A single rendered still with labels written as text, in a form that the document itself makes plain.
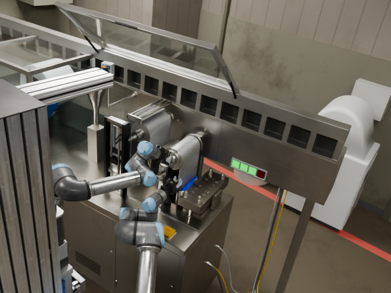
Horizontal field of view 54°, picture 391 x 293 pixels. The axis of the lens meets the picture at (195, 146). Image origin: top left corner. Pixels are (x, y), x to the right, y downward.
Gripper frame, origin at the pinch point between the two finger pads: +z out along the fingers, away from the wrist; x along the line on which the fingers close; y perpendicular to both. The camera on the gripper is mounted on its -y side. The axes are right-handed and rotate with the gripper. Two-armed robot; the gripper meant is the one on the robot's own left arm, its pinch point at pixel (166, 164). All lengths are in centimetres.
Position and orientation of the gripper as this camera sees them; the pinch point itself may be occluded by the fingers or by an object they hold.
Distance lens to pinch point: 236.6
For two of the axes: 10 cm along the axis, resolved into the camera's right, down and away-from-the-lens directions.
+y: 4.1, -9.0, 1.1
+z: 3.1, 2.5, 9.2
